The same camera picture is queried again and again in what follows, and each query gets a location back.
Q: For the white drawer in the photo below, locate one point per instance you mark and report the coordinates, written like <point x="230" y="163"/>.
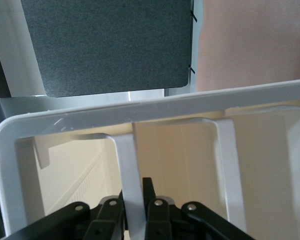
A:
<point x="130" y="170"/>

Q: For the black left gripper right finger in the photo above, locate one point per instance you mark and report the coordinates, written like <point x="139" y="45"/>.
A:
<point x="160" y="220"/>

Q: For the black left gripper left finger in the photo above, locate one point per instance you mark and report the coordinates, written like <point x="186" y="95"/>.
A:
<point x="102" y="220"/>

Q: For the grey partition frame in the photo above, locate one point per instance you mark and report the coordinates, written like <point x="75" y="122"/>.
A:
<point x="17" y="55"/>

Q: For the grey felt partition panel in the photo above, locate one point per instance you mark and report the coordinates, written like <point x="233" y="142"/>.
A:
<point x="110" y="45"/>

